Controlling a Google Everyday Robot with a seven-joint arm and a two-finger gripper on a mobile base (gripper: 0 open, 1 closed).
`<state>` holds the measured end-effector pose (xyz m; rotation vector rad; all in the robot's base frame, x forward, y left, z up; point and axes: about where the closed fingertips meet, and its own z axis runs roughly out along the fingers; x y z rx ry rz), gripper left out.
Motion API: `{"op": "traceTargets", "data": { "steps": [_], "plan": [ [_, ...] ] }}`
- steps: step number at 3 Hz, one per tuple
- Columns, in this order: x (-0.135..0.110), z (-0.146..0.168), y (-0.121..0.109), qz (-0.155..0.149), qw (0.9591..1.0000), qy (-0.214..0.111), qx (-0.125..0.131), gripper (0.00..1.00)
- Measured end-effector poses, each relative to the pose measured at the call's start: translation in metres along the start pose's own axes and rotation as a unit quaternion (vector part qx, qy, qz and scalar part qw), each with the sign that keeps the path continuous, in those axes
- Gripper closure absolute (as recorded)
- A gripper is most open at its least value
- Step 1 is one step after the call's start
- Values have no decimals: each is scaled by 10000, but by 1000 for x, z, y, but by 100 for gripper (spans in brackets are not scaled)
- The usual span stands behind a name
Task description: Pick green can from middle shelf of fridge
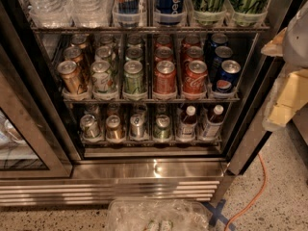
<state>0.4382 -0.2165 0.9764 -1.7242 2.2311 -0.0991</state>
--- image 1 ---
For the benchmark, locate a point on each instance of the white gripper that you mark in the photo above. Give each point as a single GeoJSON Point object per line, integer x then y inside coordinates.
{"type": "Point", "coordinates": [296, 40]}

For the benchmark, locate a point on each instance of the green soda can front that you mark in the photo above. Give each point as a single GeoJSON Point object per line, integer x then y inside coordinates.
{"type": "Point", "coordinates": [133, 77]}

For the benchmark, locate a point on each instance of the green soda can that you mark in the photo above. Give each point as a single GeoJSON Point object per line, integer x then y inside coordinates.
{"type": "Point", "coordinates": [134, 53]}
{"type": "Point", "coordinates": [133, 77]}
{"type": "Point", "coordinates": [135, 40]}

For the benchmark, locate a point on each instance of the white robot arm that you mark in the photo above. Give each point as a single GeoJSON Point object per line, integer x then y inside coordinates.
{"type": "Point", "coordinates": [295, 43]}

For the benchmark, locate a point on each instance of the blue pepsi can front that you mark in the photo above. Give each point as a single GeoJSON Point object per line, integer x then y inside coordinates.
{"type": "Point", "coordinates": [227, 76]}

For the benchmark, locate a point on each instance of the blue pepsi can middle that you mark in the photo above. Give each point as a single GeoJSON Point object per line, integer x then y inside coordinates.
{"type": "Point", "coordinates": [221, 53]}

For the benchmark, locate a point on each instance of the blue pepsi can rear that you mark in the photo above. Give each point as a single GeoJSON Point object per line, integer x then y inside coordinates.
{"type": "Point", "coordinates": [212, 42]}

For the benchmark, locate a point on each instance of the red cola can front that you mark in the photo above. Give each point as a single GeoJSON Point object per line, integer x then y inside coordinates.
{"type": "Point", "coordinates": [194, 77]}

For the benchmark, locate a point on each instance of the red cola can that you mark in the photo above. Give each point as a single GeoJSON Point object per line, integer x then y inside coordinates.
{"type": "Point", "coordinates": [189, 41]}
{"type": "Point", "coordinates": [191, 54]}
{"type": "Point", "coordinates": [194, 77]}

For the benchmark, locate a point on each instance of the green tall can right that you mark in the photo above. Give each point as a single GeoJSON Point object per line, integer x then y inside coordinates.
{"type": "Point", "coordinates": [248, 12]}

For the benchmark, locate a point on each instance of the green tall can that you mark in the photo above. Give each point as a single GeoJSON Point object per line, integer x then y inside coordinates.
{"type": "Point", "coordinates": [208, 12]}
{"type": "Point", "coordinates": [248, 12]}

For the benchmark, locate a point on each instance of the red cola can middle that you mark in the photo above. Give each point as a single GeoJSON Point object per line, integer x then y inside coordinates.
{"type": "Point", "coordinates": [191, 54]}

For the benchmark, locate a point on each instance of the red cola can rear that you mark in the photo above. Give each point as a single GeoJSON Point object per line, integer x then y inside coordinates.
{"type": "Point", "coordinates": [189, 41]}

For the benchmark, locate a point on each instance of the green tall can left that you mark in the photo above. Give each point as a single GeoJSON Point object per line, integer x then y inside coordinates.
{"type": "Point", "coordinates": [208, 12]}

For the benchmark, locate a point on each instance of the orange soda can front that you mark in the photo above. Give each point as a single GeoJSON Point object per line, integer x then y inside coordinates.
{"type": "Point", "coordinates": [164, 77]}

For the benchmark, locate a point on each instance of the green can bottom shelf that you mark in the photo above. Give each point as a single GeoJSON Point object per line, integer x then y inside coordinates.
{"type": "Point", "coordinates": [162, 127]}

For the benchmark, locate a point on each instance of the orange soda can rear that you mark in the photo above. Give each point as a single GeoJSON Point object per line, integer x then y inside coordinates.
{"type": "Point", "coordinates": [163, 40]}

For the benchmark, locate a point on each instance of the tall blue pepsi can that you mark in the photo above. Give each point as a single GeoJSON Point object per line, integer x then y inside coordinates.
{"type": "Point", "coordinates": [168, 12]}

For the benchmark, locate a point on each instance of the silver can bottom middle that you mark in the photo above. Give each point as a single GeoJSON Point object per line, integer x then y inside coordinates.
{"type": "Point", "coordinates": [137, 125]}

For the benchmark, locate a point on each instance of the silver can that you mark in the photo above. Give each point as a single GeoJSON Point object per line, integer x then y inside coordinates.
{"type": "Point", "coordinates": [89, 126]}
{"type": "Point", "coordinates": [137, 125]}

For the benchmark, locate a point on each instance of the green soda can middle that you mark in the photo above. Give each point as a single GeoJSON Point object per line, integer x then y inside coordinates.
{"type": "Point", "coordinates": [134, 53]}

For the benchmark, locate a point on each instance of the green soda can rear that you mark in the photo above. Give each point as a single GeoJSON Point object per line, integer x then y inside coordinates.
{"type": "Point", "coordinates": [135, 40]}

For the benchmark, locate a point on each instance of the gold can bottom shelf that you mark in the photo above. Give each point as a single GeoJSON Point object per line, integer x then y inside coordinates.
{"type": "Point", "coordinates": [114, 127]}

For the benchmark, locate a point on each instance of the stainless steel fridge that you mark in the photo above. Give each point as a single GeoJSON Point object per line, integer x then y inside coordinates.
{"type": "Point", "coordinates": [106, 169]}

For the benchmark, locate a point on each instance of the red bull tall can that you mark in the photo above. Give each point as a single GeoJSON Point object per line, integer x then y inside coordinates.
{"type": "Point", "coordinates": [127, 13]}

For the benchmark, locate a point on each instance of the white green can front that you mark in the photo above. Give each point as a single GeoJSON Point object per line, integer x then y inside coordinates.
{"type": "Point", "coordinates": [102, 76]}

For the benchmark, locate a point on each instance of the white green can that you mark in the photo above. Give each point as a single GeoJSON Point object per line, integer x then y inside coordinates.
{"type": "Point", "coordinates": [106, 53]}
{"type": "Point", "coordinates": [102, 76]}
{"type": "Point", "coordinates": [108, 40]}

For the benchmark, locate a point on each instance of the white green can rear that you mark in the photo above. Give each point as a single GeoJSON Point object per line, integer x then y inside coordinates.
{"type": "Point", "coordinates": [108, 40]}

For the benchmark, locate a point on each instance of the white green can middle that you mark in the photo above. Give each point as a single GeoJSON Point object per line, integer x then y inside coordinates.
{"type": "Point", "coordinates": [106, 53]}

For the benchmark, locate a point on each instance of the silver can bottom left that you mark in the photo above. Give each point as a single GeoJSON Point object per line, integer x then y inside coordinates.
{"type": "Point", "coordinates": [89, 126]}

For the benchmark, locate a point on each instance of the gold can rear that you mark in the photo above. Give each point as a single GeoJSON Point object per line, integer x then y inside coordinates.
{"type": "Point", "coordinates": [83, 42]}

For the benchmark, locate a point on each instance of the gold can front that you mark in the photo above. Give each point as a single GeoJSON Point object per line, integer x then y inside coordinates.
{"type": "Point", "coordinates": [72, 76]}

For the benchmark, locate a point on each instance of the gold can middle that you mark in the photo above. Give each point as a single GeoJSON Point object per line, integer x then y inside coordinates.
{"type": "Point", "coordinates": [75, 54]}

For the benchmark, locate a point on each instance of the glass fridge door left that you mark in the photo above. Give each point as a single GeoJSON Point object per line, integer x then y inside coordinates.
{"type": "Point", "coordinates": [35, 152]}

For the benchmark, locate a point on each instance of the brown bottle white cap right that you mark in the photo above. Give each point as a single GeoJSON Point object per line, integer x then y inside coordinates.
{"type": "Point", "coordinates": [212, 122]}

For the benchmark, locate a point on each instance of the brown bottle white cap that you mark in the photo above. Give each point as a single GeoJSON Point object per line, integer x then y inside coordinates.
{"type": "Point", "coordinates": [187, 122]}
{"type": "Point", "coordinates": [212, 122]}

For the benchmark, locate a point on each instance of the brown bottle white cap left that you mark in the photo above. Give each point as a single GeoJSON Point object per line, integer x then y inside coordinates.
{"type": "Point", "coordinates": [187, 122]}

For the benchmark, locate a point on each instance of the blue tape cross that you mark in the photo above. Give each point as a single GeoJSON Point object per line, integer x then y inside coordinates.
{"type": "Point", "coordinates": [216, 215]}

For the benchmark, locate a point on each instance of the clear plastic bin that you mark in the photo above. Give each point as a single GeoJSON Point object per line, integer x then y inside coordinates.
{"type": "Point", "coordinates": [156, 215]}

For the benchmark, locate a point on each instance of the clear water bottle right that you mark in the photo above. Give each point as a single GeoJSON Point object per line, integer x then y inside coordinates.
{"type": "Point", "coordinates": [92, 13]}

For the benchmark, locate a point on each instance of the clear water bottle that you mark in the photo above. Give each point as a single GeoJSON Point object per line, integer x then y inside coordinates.
{"type": "Point", "coordinates": [50, 13]}
{"type": "Point", "coordinates": [92, 13]}

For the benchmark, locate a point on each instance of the clear water bottle left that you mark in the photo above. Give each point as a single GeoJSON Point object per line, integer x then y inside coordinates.
{"type": "Point", "coordinates": [50, 13]}

